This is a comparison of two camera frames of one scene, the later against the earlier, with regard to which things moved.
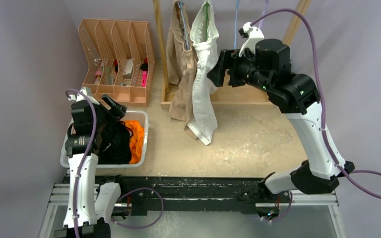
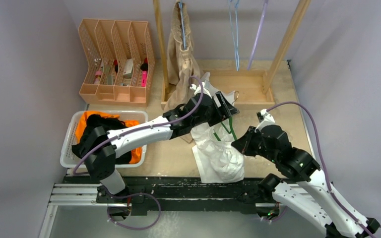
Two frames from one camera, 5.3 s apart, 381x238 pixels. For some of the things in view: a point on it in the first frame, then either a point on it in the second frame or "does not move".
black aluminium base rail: x=189 y=196 does not move
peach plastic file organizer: x=121 y=58 does not move
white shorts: x=204 y=30 to x=216 y=159
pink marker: x=144 y=78 does not move
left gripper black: x=116 y=112 to x=223 y=112
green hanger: x=207 y=4 to x=231 y=130
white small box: x=128 y=69 does not move
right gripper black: x=230 y=60 to x=244 y=144
